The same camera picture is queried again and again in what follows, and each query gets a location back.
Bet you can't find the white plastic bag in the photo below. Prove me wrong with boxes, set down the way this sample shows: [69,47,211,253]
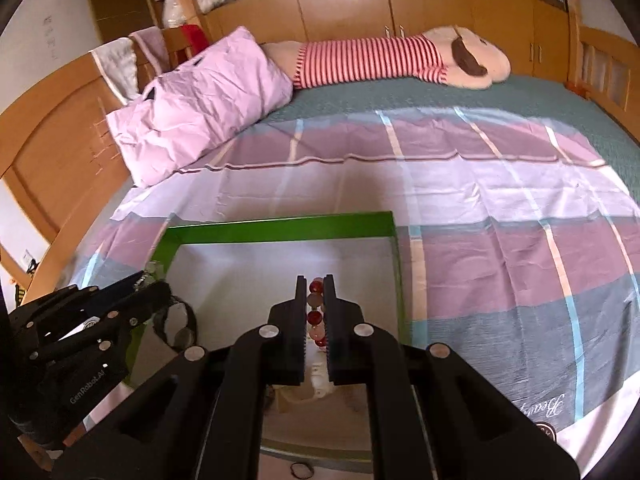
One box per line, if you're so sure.
[160,0,193,28]

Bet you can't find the wooden headboard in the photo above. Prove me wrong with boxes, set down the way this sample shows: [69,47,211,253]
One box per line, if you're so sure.
[0,52,136,306]

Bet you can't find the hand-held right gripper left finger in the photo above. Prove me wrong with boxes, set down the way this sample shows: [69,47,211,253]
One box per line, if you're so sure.
[50,275,308,480]

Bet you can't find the red cloth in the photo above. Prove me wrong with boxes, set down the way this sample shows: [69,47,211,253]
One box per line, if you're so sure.
[181,24,211,53]

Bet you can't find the wooden chair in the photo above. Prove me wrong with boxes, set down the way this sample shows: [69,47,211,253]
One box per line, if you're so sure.
[162,25,211,68]

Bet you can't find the wooden footboard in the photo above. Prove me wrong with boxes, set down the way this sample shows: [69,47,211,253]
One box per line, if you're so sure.
[565,25,640,126]

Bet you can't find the plush toy with striped shirt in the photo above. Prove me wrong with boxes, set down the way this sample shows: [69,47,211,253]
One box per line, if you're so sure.
[261,27,512,92]

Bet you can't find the black bracelet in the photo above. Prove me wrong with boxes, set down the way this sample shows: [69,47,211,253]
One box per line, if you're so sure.
[152,296,198,353]

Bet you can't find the pink bead bracelet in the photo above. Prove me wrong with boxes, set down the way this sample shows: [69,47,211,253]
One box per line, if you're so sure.
[307,277,329,353]

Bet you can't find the white wristwatch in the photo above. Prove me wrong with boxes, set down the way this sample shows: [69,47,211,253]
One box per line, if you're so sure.
[305,360,336,401]

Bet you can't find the pink towel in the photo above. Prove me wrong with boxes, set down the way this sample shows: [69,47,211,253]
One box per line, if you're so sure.
[129,26,168,73]

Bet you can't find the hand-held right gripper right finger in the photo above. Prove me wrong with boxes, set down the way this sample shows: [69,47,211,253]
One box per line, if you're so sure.
[322,274,581,480]

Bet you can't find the green bed cover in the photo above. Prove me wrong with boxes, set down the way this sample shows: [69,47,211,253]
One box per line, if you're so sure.
[255,75,640,201]

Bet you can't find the white towel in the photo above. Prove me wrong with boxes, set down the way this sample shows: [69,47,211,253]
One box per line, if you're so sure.
[92,37,143,101]

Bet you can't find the wooden wall cabinets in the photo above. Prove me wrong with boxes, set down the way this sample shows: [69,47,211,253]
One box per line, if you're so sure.
[200,0,576,78]

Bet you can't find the pink pillow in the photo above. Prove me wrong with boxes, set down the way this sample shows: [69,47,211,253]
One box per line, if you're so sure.
[106,26,294,188]

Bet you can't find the green cardboard box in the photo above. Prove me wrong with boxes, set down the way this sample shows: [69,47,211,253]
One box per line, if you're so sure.
[120,211,416,476]

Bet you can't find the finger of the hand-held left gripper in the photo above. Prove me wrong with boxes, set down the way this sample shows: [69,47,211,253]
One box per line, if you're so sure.
[31,281,172,362]
[10,270,151,329]

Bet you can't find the plaid bedsheet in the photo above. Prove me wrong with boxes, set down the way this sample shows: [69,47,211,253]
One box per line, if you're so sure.
[65,107,640,480]

